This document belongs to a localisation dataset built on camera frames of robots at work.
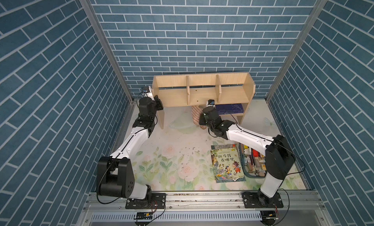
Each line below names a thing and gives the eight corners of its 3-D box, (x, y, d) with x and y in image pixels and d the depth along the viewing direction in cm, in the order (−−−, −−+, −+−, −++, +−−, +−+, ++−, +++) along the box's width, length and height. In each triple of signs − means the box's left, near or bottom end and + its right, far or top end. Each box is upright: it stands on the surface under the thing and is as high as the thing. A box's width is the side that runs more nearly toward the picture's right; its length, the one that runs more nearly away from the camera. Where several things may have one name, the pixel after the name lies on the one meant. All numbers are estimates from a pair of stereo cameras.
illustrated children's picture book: (213, 182, 82) (213, 181, 80) (210, 145, 96) (210, 144, 95) (244, 182, 82) (246, 182, 80) (237, 145, 97) (237, 144, 95)
